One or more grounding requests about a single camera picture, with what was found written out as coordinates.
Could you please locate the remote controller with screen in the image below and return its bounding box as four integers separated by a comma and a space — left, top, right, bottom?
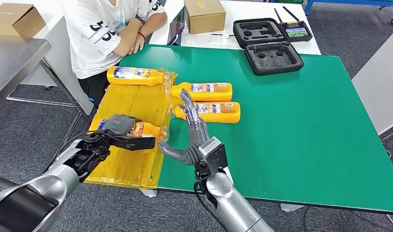
274, 5, 313, 43

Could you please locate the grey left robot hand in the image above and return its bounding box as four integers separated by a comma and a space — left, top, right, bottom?
102, 114, 141, 138

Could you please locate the orange detergent bottle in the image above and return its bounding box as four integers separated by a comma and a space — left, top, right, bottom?
169, 101, 241, 124
106, 65, 169, 87
165, 82, 233, 102
97, 118, 170, 142

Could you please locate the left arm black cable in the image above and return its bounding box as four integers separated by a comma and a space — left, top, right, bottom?
44, 130, 98, 174

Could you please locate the person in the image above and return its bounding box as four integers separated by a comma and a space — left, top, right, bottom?
60, 0, 168, 106

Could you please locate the blue metal shelf rack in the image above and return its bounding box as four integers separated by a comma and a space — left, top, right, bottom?
304, 0, 393, 16

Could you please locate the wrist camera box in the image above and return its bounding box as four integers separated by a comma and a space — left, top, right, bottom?
111, 135, 157, 152
198, 136, 229, 176

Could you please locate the plain cardboard box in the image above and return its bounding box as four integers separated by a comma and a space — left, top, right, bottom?
0, 2, 47, 38

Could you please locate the person's left hand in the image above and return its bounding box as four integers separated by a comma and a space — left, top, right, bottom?
131, 33, 146, 55

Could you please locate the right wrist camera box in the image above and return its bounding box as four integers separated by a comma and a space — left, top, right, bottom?
198, 136, 229, 176

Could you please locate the cardboard box with yellow sticker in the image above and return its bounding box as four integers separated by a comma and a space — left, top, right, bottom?
184, 0, 227, 35

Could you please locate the black tablet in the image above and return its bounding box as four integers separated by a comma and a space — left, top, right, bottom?
166, 6, 187, 46

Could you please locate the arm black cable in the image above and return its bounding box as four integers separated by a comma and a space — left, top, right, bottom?
193, 174, 231, 232
44, 130, 98, 174

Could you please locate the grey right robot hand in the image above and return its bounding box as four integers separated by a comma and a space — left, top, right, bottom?
157, 89, 211, 166

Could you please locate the stainless steel table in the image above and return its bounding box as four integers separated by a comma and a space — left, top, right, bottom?
0, 34, 95, 203

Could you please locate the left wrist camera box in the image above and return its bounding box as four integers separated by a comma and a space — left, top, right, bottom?
111, 135, 157, 152

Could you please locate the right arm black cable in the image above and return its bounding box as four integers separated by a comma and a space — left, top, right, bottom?
193, 174, 231, 232

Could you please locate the black foam-lined case half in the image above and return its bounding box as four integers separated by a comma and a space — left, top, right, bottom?
244, 41, 305, 76
233, 17, 287, 49

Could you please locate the small clear plastic packet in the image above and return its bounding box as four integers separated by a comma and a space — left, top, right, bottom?
209, 34, 232, 44

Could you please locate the yellow plastic-wrapped cardboard sheet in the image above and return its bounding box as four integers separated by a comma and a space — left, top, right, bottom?
84, 68, 184, 190

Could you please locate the white paper scrap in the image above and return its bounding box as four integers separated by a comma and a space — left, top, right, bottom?
280, 203, 304, 213
139, 188, 158, 198

